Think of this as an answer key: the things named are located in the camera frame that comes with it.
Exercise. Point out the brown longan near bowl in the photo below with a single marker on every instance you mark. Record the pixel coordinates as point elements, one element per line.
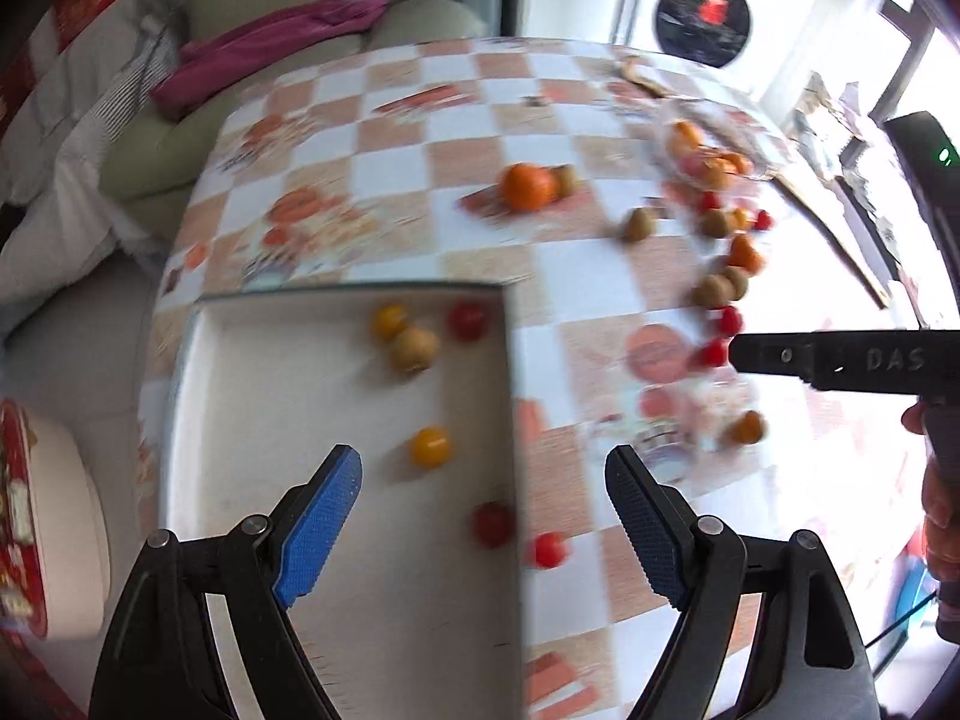
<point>716,223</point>

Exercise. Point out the striped grey blanket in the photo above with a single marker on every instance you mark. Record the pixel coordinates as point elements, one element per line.
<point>85,70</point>

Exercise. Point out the person's hand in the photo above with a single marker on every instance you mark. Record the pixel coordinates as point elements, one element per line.
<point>940,513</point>

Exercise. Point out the wooden back scratcher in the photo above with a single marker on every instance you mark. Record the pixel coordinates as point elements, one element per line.
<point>665,77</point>

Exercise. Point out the yellow tomato in tray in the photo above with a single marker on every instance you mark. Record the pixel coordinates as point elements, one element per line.
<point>388,321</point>
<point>430,447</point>

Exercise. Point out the magenta cloth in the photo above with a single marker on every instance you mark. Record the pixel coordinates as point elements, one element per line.
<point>208,67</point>

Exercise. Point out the orange in bowl back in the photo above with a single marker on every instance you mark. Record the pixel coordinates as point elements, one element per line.
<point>685,138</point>

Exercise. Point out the red cherry tomato lower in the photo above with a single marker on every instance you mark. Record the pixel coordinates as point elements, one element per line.
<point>714,354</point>

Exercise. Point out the red white round stool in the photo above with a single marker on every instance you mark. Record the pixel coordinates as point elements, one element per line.
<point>55,553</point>

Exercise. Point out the checkered fruit-print tablecloth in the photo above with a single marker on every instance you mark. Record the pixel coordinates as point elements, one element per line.
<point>385,168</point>

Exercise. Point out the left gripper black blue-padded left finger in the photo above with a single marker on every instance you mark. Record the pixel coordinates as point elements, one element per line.
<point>184,599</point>

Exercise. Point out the yellow-orange cherry tomato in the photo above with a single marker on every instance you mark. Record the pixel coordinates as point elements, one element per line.
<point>747,429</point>

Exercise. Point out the red tomato at tray edge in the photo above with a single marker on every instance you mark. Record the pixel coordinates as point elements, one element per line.
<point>549,550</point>

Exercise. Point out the brown longan cluster left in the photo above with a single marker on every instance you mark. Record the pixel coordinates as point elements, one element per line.
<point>713,292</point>

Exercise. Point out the red cherry tomato centre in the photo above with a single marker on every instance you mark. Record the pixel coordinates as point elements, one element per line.
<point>468,321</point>

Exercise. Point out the red tomato in tray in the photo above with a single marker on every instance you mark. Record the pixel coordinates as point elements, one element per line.
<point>493,524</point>

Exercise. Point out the white square tray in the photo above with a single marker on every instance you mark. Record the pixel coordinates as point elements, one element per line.
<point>359,431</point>

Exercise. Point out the orange in bowl right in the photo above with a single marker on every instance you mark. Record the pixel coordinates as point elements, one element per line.
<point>737,162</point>

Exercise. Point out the glass fruit bowl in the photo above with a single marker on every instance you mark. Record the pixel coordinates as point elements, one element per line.
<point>712,153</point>

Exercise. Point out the large orange right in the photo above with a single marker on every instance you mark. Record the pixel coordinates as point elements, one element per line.
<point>744,255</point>

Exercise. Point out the brown longan cluster top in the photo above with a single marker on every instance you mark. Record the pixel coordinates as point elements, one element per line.
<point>738,279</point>

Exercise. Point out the large orange left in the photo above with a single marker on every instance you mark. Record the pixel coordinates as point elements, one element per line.
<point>526,188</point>

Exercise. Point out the large orange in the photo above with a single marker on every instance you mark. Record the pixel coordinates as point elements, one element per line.
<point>526,188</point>
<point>744,255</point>

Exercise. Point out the orange in bowl front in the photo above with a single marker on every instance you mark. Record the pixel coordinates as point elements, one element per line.
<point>715,174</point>

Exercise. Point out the orange in bowl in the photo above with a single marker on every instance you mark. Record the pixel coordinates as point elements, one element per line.
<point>715,174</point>
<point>685,138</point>
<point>737,162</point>

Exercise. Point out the brown longan centre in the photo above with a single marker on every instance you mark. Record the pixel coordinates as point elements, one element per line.
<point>639,225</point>

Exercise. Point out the small orange kumquat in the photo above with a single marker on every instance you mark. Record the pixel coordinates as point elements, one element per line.
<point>742,219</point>

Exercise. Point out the green sofa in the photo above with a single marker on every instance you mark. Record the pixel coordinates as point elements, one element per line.
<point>154,155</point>

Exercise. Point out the red cherry tomato by cluster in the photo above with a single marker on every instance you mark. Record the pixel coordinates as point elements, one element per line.
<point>729,321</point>

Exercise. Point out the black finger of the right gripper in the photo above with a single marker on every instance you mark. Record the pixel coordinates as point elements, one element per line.
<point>894,362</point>

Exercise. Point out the brown longan beside left orange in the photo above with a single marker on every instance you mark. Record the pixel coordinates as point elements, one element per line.
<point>566,180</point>

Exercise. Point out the red cherry tomato near bowl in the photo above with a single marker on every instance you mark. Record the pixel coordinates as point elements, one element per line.
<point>710,201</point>

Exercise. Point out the red cherry tomato far right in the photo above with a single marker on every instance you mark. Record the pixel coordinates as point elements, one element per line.
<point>763,221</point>

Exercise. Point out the washing machine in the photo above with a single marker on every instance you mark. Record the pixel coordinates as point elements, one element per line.
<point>727,35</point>

